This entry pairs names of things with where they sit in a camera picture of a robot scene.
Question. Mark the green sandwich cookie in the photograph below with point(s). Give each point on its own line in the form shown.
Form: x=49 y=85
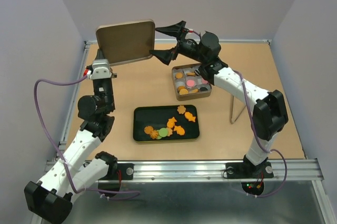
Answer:
x=163 y=132

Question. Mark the aluminium rail frame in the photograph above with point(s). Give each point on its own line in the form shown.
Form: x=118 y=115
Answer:
x=182 y=182

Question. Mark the pink sandwich cookie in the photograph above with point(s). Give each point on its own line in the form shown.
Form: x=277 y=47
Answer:
x=190 y=83

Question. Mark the swirl butter cookie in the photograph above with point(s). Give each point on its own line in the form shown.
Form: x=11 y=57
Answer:
x=180 y=87

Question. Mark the flower shaped cookie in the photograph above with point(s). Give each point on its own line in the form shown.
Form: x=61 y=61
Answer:
x=181 y=109

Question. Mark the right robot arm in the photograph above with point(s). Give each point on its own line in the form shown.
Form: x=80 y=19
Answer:
x=266 y=109

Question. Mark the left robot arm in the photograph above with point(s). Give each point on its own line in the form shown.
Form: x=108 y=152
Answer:
x=53 y=195

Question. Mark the grey tin lid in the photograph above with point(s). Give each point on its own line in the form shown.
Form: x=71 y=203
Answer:
x=126 y=42

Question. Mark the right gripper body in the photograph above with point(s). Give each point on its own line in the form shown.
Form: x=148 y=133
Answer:
x=189 y=49

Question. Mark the metal tongs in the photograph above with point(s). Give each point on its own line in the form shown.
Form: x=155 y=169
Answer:
x=237 y=107

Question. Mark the fish shaped cookie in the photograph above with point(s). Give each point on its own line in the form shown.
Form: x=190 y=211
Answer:
x=190 y=117

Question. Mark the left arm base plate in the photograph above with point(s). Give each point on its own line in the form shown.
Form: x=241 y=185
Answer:
x=123 y=171

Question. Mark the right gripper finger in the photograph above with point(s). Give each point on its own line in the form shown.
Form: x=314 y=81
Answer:
x=178 y=30
x=165 y=56

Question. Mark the dotted round biscuit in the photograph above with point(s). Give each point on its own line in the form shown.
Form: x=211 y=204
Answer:
x=183 y=92

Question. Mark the chocolate chip cookie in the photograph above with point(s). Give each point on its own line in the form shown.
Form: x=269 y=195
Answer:
x=148 y=129
x=179 y=75

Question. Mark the black serving tray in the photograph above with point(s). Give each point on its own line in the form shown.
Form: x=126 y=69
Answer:
x=157 y=117

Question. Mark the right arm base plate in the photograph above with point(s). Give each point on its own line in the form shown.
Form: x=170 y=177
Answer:
x=241 y=170

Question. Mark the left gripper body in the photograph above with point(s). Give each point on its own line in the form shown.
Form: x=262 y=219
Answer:
x=114 y=75

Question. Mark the gold cookie tin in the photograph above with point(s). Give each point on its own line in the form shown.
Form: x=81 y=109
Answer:
x=194 y=92

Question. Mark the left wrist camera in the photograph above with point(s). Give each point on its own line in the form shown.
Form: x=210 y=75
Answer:
x=90 y=72

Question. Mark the lower swirl cookie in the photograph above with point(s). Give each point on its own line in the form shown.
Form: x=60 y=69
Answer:
x=154 y=134

